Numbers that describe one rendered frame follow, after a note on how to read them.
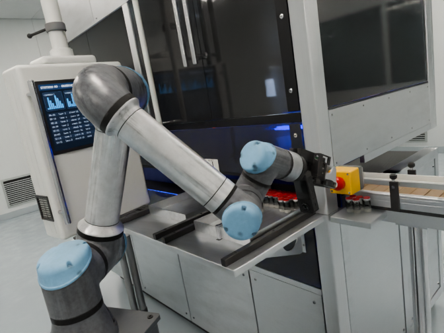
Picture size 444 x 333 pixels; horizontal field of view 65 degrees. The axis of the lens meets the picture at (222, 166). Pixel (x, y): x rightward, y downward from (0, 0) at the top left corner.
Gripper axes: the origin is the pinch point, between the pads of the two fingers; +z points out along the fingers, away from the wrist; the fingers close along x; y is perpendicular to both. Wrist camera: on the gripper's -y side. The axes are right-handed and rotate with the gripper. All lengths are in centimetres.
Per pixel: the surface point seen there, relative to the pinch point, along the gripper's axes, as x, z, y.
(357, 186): -3.6, 7.1, 1.5
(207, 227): 30.7, -17.8, -18.3
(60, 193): 97, -43, -18
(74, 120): 106, -41, 14
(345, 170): -1.8, 2.5, 5.3
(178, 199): 72, -2, -12
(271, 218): 20.8, 0.2, -12.3
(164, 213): 60, -15, -18
